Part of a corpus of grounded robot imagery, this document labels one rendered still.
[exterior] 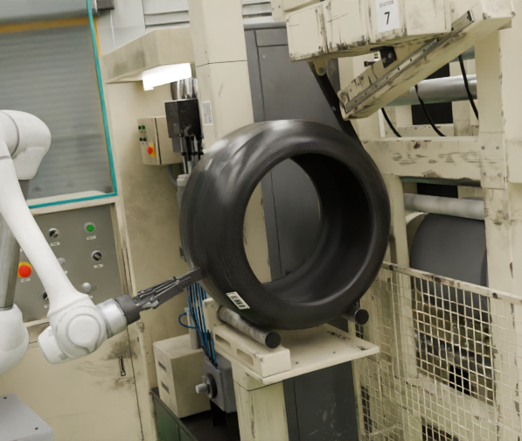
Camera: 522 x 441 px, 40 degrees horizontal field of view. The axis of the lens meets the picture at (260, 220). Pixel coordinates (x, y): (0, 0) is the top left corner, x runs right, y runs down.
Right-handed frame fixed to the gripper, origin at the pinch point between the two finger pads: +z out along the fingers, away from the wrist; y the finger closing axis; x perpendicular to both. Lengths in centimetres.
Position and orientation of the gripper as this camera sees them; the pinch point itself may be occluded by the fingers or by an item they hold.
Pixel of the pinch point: (190, 277)
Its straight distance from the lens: 191.8
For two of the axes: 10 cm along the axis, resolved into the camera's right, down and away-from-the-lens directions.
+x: 3.3, 9.1, 2.6
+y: -4.2, -1.0, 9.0
